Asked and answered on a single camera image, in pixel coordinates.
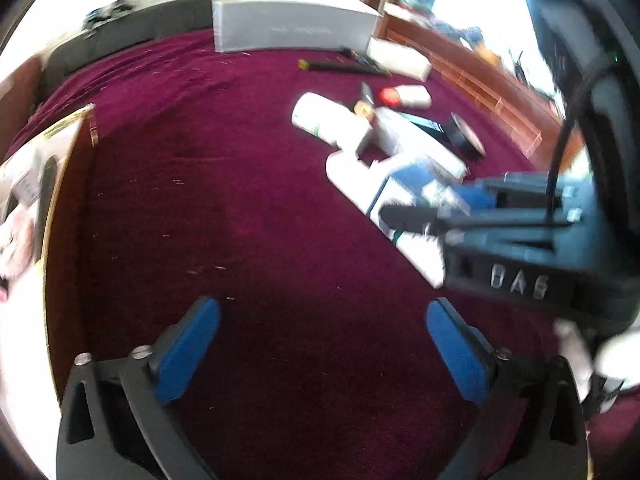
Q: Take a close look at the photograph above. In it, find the blue white medicine box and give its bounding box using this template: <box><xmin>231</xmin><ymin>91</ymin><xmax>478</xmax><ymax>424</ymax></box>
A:
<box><xmin>366</xmin><ymin>162</ymin><xmax>472</xmax><ymax>235</ymax></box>

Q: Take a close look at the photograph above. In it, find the long white orange carton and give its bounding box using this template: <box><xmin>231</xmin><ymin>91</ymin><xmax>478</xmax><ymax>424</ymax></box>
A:
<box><xmin>326</xmin><ymin>107</ymin><xmax>469</xmax><ymax>288</ymax></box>

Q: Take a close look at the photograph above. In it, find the white gloved hand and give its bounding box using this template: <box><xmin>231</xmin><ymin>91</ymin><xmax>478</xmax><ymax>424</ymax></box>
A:
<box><xmin>553</xmin><ymin>318</ymin><xmax>639</xmax><ymax>401</ymax></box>

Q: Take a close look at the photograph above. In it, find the wooden sideboard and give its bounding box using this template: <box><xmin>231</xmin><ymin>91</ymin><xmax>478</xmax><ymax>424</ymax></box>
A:
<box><xmin>378</xmin><ymin>14</ymin><xmax>562</xmax><ymax>170</ymax></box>

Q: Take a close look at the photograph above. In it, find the black tape roll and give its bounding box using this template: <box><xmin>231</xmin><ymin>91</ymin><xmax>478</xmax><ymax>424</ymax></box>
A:
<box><xmin>444</xmin><ymin>113</ymin><xmax>486</xmax><ymax>160</ymax></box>

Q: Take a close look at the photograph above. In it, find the maroon bed blanket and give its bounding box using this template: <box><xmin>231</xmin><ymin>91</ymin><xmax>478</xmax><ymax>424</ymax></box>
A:
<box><xmin>4</xmin><ymin>29</ymin><xmax>640</xmax><ymax>480</ymax></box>

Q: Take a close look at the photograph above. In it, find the white bottle red label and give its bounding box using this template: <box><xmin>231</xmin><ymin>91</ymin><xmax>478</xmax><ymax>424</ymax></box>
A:
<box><xmin>378</xmin><ymin>84</ymin><xmax>432</xmax><ymax>108</ymax></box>

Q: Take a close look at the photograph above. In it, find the black marker pink cap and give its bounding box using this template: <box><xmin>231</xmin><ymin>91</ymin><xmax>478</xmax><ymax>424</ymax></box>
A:
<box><xmin>352</xmin><ymin>81</ymin><xmax>375</xmax><ymax>122</ymax></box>

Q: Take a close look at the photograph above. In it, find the small white box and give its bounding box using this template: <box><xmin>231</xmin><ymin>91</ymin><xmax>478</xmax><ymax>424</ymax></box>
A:
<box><xmin>367</xmin><ymin>38</ymin><xmax>432</xmax><ymax>82</ymax></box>

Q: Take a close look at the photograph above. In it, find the gold-rimmed white cardboard box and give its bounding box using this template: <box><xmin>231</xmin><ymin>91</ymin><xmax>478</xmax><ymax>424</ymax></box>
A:
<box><xmin>1</xmin><ymin>104</ymin><xmax>100</xmax><ymax>479</ymax></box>

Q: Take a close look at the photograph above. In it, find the white bottle green label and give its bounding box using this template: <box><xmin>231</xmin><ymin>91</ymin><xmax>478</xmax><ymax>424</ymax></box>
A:
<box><xmin>291</xmin><ymin>92</ymin><xmax>372</xmax><ymax>153</ymax></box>

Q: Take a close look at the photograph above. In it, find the small black clip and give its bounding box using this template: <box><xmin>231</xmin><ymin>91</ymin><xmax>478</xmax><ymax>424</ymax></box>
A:
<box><xmin>340</xmin><ymin>48</ymin><xmax>380</xmax><ymax>68</ymax></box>

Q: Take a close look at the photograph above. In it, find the black marker yellow tip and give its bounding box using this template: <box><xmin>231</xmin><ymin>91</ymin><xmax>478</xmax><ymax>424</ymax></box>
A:
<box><xmin>298</xmin><ymin>58</ymin><xmax>390</xmax><ymax>77</ymax></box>

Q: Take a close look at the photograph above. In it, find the grey patterned shoe box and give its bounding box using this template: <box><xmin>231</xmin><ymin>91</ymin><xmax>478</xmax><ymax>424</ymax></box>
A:
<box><xmin>212</xmin><ymin>0</ymin><xmax>380</xmax><ymax>53</ymax></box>

